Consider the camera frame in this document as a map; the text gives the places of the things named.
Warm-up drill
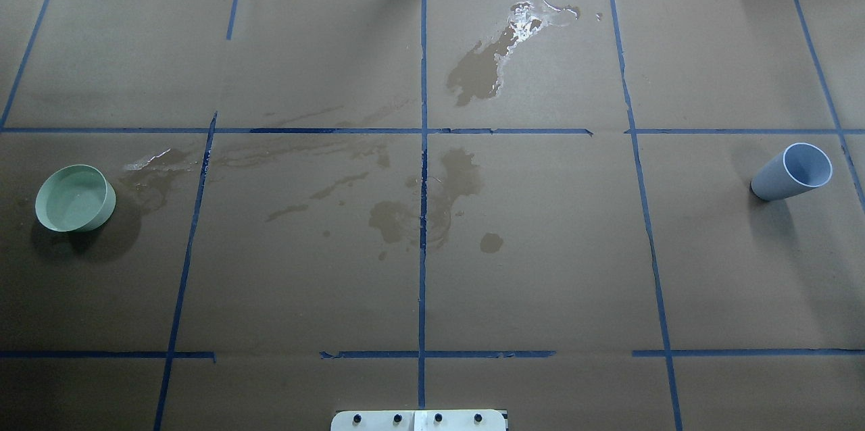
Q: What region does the blue plastic cup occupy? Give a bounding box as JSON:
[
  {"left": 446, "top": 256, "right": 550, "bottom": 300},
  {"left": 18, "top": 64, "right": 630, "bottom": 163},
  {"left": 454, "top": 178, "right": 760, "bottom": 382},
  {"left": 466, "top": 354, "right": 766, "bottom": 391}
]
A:
[{"left": 749, "top": 143, "right": 833, "bottom": 202}]

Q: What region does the green bowl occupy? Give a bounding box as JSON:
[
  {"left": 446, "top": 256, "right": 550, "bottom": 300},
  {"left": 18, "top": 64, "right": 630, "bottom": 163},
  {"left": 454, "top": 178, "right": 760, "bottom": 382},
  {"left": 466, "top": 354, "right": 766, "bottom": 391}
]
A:
[{"left": 34, "top": 164, "right": 116, "bottom": 233}]

